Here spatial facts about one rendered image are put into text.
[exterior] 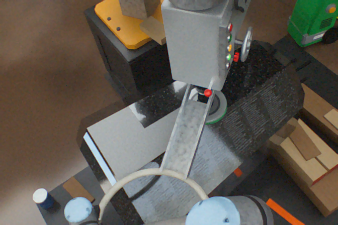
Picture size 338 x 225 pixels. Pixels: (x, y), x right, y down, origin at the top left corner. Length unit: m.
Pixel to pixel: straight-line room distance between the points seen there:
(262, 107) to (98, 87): 1.61
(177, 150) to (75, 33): 2.24
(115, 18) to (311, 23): 1.53
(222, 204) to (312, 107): 2.11
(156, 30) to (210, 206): 1.63
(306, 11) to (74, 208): 2.40
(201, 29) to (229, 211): 0.71
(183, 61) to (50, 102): 1.93
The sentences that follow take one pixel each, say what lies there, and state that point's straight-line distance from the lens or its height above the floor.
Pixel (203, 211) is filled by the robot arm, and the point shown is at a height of 1.67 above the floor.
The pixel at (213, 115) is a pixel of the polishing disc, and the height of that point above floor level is 0.90.
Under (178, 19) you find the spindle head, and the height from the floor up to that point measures 1.54.
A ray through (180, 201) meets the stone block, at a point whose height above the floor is 0.69.
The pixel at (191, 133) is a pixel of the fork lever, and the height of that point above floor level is 0.99.
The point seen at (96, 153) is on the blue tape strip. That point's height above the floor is 0.84.
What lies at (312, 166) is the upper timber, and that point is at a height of 0.24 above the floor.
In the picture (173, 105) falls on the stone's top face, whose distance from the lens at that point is 1.90.
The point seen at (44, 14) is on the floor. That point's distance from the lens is 4.00.
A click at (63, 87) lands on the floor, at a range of 3.29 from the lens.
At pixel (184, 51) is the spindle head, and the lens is 1.43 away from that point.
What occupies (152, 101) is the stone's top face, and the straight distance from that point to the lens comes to 1.93.
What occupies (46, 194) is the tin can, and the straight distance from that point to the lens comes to 2.68.
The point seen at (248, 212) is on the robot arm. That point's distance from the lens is 0.84.
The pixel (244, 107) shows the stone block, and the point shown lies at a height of 0.83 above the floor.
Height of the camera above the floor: 2.45
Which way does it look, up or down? 57 degrees down
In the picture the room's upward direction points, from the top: 11 degrees counter-clockwise
